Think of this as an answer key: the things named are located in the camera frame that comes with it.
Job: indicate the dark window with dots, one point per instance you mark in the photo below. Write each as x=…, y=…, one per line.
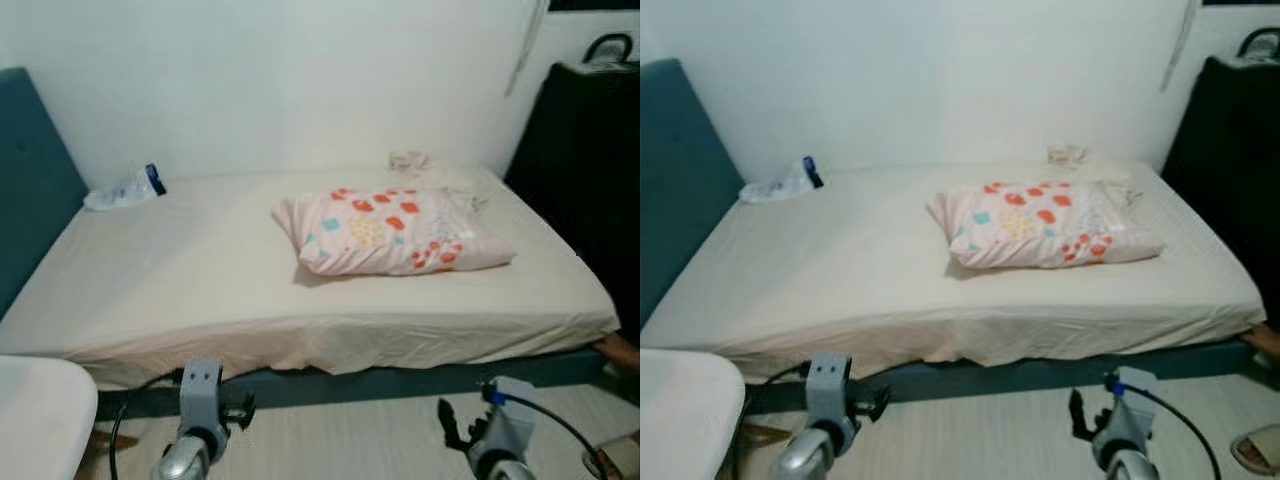
x=1240, y=2
x=595, y=5

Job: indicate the crumpled cream cloth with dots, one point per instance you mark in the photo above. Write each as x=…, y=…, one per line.
x=410, y=162
x=1068, y=156

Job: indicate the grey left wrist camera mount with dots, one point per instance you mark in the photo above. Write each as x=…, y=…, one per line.
x=200, y=395
x=828, y=388

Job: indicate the black fabric cabinet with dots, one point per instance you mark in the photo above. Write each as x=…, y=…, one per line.
x=1235, y=160
x=580, y=170

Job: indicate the white chair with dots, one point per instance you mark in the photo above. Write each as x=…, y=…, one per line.
x=685, y=415
x=40, y=420

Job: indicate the pink patterned pillow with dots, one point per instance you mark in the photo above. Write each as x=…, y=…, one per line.
x=1045, y=225
x=390, y=232

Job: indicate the teal upholstered bed frame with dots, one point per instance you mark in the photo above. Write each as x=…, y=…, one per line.
x=35, y=180
x=675, y=170

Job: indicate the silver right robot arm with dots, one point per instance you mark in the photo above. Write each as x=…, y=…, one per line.
x=1132, y=466
x=512, y=470

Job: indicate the tan sandal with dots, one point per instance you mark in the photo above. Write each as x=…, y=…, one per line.
x=1258, y=450
x=622, y=458

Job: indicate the person's bare foot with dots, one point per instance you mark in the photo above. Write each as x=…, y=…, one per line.
x=1268, y=340
x=620, y=350

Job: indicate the cream sheeted mattress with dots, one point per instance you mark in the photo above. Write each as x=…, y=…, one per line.
x=200, y=275
x=850, y=270

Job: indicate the clear plastic bag blue item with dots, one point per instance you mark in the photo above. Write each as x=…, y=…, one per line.
x=785, y=183
x=125, y=190

